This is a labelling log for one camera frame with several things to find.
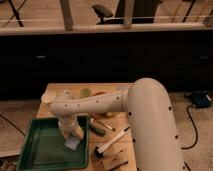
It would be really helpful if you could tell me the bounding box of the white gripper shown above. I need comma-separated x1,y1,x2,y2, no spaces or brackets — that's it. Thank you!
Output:
58,116,84,140

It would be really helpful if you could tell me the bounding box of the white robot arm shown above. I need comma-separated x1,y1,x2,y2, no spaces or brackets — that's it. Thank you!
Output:
41,78,185,171

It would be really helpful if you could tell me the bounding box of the green plastic tray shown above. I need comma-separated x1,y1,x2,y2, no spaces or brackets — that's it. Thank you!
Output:
16,116,89,171

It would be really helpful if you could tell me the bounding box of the silver metal utensil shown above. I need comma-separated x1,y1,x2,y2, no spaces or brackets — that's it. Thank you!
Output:
90,117,116,131

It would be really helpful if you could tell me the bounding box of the green marker pen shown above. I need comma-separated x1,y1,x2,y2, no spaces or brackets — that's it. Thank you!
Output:
89,122,106,137

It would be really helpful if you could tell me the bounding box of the green round lid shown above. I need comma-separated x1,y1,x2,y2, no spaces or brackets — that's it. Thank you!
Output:
80,88,91,98

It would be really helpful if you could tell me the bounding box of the orange round object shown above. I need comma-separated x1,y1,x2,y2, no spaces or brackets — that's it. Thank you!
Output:
93,92,106,96

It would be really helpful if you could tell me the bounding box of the black office chair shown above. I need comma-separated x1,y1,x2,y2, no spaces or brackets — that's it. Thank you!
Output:
92,0,159,25

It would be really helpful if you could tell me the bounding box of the blue black floor device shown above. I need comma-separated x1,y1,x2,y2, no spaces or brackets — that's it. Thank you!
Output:
190,93,212,108

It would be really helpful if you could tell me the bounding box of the black floor cable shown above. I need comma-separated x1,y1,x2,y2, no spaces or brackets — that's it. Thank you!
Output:
181,104,200,150

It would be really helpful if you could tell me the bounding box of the dark low partition wall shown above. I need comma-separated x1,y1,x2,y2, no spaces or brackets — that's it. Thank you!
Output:
0,28,213,100

